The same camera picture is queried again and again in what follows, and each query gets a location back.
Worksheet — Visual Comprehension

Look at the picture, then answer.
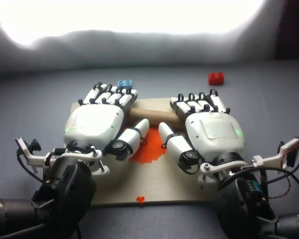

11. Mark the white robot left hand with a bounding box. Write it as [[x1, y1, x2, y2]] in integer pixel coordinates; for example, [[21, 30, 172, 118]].
[[63, 81, 150, 161]]

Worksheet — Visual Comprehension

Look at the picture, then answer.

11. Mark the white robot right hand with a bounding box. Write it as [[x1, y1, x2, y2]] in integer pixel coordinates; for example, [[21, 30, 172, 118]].
[[158, 88, 247, 175]]

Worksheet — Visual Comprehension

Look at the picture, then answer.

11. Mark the wooden rolling pin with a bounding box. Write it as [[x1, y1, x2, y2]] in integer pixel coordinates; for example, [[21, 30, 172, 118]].
[[128, 107, 187, 129]]

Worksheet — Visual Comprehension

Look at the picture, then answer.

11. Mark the light blue toy brick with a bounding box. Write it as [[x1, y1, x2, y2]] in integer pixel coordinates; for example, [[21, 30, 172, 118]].
[[117, 79, 134, 88]]

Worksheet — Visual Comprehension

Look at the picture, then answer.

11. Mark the red toy brick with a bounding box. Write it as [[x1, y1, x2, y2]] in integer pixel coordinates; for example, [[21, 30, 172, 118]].
[[208, 71, 225, 86]]

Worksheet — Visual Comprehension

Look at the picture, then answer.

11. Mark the orange play dough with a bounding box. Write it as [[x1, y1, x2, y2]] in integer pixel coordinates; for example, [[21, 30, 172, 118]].
[[128, 125, 167, 165]]

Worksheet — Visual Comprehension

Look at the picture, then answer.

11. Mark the grey table cloth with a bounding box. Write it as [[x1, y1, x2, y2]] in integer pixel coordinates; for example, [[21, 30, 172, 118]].
[[0, 58, 299, 239]]

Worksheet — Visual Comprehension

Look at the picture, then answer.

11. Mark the light wooden board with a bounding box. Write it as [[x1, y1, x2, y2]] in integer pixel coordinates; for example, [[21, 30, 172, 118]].
[[69, 97, 215, 207]]

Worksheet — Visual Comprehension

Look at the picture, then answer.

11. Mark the white backdrop sheet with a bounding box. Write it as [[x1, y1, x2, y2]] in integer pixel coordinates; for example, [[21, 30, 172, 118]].
[[0, 0, 290, 74]]

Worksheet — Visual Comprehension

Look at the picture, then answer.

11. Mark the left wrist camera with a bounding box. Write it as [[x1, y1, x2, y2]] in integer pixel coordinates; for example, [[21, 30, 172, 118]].
[[14, 136, 42, 160]]

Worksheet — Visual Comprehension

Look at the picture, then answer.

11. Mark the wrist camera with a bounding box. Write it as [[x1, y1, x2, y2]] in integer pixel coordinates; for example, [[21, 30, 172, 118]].
[[14, 136, 42, 160], [278, 136, 299, 169]]

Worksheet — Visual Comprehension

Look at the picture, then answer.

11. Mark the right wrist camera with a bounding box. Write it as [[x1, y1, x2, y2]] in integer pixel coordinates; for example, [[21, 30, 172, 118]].
[[278, 136, 299, 169]]

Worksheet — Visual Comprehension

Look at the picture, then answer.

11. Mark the red twisted wire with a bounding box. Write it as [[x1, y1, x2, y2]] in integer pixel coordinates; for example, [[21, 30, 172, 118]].
[[268, 143, 299, 200]]

